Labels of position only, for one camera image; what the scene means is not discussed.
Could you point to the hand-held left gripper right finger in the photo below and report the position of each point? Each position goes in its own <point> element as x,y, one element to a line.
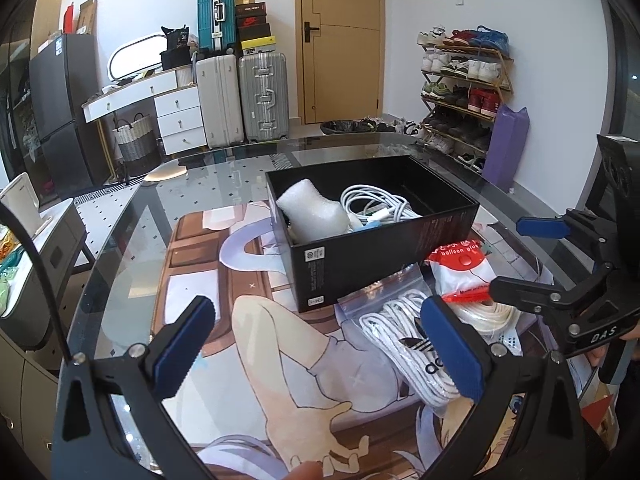
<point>452,347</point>

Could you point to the pile of loose sneakers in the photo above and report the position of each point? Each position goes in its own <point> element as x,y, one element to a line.
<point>405,127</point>

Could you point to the person's left hand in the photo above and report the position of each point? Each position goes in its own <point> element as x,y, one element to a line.
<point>305,472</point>

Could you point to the zip bag of white shoelaces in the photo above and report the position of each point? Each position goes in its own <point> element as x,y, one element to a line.
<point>395,330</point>

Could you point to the teal suitcase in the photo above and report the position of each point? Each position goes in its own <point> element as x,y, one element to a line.
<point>207,15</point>

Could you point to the black cardboard box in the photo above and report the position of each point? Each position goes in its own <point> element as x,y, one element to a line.
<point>360,265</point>

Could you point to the white tabletop appliance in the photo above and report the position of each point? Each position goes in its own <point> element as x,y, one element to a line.
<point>22,205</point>

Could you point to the white foam wrap piece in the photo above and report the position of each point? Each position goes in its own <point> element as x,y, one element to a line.
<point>310,207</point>

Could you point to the dark round basket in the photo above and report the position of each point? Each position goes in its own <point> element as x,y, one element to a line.
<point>342,127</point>

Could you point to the printed desk mat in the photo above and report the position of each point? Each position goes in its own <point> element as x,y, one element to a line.
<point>280,340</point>

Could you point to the grey side cabinet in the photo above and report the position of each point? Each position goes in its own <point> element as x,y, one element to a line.
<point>60,250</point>

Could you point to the white printed mask packet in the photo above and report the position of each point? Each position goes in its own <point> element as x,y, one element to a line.
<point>510,342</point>

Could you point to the black cat-ear bag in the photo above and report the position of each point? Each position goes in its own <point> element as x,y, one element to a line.
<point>175,39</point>

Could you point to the silver suitcase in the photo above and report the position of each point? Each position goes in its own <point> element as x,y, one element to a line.
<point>262,95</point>

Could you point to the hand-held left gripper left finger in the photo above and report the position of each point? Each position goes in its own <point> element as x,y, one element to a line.
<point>182,347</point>

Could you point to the white suitcase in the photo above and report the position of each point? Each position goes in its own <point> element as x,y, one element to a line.
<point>217,100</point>

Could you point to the black round box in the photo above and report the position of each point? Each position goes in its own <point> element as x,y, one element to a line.
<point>175,59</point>

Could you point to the person's right hand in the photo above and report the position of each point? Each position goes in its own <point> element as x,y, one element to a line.
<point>596,357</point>

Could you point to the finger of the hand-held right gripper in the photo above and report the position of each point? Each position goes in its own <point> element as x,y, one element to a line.
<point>530,291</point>
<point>542,226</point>

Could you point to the wooden door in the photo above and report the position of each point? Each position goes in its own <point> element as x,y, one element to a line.
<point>345,70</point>

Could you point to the wooden shoe rack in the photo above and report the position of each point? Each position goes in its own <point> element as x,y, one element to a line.
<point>470,50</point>

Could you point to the orange cardboard box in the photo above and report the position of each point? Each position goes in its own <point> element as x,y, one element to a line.
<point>600,420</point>

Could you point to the colourful snack packets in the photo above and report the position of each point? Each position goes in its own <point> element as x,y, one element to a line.
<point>7,270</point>

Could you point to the brown cardboard box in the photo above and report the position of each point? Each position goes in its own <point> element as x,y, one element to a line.
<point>86,17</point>

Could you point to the black shoe box red logo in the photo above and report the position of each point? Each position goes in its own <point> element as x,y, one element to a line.
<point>251,21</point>

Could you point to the yellow shoe box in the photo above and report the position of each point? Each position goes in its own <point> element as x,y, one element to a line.
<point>259,46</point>

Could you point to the black window frame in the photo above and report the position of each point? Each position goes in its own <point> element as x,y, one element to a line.
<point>620,60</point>

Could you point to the red white glue bag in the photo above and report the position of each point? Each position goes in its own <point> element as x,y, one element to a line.
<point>460,265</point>

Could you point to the white ribbed container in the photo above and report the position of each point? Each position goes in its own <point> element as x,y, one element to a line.
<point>185,76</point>

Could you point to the dark glass wardrobe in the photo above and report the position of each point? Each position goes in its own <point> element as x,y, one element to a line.
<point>15,100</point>

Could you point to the rows of assorted shoes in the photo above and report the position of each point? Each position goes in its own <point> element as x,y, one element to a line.
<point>487,37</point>

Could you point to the woven laundry basket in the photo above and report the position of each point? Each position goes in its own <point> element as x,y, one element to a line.
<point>135,142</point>

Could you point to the oval mirror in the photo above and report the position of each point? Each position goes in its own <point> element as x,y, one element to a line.
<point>135,55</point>

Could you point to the white dressing table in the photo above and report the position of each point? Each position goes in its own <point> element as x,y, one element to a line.
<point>130,90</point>

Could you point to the dark grey refrigerator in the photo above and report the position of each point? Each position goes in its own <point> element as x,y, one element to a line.
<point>60,90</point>

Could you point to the purple yoga mat bag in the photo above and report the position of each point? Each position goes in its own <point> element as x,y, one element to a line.
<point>505,145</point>

